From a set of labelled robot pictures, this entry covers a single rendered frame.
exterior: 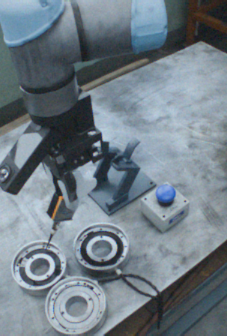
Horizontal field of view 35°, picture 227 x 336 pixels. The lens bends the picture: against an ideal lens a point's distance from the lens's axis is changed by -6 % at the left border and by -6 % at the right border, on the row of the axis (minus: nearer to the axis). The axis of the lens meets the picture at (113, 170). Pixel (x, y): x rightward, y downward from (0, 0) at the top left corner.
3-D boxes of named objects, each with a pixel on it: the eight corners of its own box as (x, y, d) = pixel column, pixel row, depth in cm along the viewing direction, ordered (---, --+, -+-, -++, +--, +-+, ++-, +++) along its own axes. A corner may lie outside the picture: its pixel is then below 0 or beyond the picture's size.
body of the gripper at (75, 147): (106, 161, 59) (98, 99, 50) (60, 189, 55) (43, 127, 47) (79, 136, 63) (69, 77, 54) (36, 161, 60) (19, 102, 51)
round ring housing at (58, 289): (86, 355, 58) (82, 347, 55) (38, 322, 62) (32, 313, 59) (119, 302, 64) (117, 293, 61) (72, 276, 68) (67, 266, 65)
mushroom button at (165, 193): (163, 217, 73) (165, 202, 69) (150, 205, 75) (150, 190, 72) (178, 207, 74) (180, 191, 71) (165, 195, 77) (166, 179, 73)
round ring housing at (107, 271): (67, 250, 72) (63, 238, 69) (111, 225, 76) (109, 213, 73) (94, 289, 66) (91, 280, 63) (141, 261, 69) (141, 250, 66)
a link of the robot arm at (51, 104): (34, 101, 43) (8, 76, 48) (42, 130, 47) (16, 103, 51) (86, 76, 46) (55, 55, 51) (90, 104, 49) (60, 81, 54)
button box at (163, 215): (162, 233, 73) (163, 220, 70) (141, 212, 77) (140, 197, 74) (192, 212, 76) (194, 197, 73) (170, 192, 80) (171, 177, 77)
